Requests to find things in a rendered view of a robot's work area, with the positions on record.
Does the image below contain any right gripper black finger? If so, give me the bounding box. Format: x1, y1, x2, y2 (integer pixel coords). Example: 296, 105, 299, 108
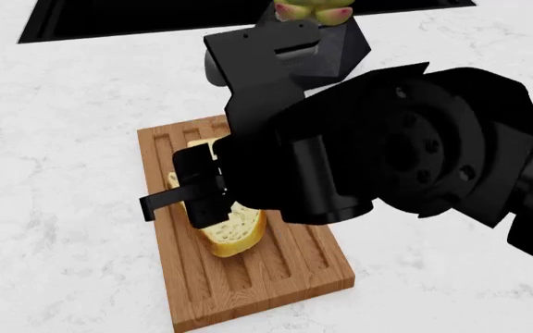
138, 182, 227, 224
171, 142, 234, 230

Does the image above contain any pale yellow cheese wedge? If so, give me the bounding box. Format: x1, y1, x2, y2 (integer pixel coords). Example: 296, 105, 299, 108
186, 136, 226, 152

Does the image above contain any bread loaf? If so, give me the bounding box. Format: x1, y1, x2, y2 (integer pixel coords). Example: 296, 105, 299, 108
164, 170, 268, 259

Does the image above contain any wooden grooved cutting board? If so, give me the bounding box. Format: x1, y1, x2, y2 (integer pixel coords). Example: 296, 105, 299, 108
136, 114, 356, 333

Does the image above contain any black angular plant pot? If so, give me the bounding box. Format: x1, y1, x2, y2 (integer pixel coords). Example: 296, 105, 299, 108
255, 3, 372, 89

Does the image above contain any green pink fruit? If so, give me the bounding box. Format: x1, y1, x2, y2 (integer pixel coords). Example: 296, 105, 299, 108
273, 0, 355, 28

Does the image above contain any black recessed sink basin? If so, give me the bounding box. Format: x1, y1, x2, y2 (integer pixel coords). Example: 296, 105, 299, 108
16, 0, 478, 44

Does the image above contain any black wrist camera mount plate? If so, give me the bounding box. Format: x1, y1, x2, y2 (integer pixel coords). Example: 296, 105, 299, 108
203, 19, 323, 116

